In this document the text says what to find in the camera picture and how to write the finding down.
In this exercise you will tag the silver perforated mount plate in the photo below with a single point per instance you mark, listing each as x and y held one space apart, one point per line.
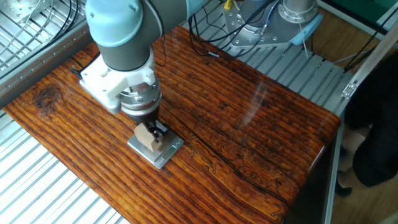
15 9

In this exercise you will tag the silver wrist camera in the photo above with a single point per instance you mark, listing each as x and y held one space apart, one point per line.
105 101

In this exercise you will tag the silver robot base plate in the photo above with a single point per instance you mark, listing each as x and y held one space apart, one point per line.
245 42

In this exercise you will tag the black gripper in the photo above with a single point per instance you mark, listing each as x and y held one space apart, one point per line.
143 119

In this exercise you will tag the person in black clothing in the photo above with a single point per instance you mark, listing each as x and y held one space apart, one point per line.
379 124

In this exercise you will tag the grey aluminium beam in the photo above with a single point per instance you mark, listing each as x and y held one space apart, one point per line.
37 65

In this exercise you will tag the aluminium frame post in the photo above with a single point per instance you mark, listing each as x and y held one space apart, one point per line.
373 59

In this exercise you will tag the metal connector with blue ends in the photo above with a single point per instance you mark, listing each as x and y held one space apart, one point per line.
268 18

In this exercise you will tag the glossy brown wooden board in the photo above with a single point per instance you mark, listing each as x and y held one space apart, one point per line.
233 130

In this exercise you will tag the silver digital pocket scale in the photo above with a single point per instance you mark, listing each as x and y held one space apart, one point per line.
168 154

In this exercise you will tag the silver corner bracket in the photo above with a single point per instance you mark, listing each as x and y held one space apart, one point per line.
349 90

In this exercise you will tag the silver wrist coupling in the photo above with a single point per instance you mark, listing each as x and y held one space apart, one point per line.
140 101

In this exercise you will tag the aluminium table edge rail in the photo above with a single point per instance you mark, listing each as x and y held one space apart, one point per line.
331 174

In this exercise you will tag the yellow connector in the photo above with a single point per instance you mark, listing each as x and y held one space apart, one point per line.
228 4

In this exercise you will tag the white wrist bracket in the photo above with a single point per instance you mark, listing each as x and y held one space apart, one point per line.
118 77

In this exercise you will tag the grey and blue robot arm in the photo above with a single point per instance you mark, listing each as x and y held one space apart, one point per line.
124 56

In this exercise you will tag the white zip tie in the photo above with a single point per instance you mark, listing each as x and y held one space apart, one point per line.
303 42

